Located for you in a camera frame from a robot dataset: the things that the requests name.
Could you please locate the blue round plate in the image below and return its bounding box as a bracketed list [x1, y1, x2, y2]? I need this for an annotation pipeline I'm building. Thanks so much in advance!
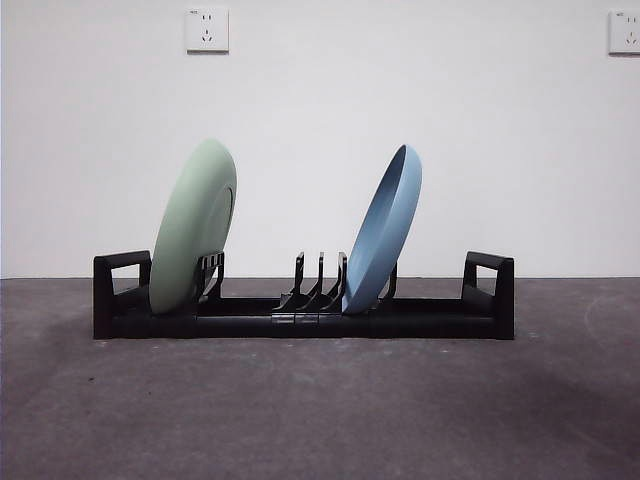
[342, 143, 424, 316]

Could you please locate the pale green round plate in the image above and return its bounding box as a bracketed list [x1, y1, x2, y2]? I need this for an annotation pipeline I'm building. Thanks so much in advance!
[148, 138, 238, 316]

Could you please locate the black plastic plate rack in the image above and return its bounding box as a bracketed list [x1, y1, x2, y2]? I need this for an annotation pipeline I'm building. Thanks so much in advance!
[92, 249, 515, 341]

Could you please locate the white wall socket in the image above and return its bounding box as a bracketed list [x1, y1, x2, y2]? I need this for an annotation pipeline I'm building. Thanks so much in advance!
[185, 6, 231, 53]
[607, 9, 640, 55]

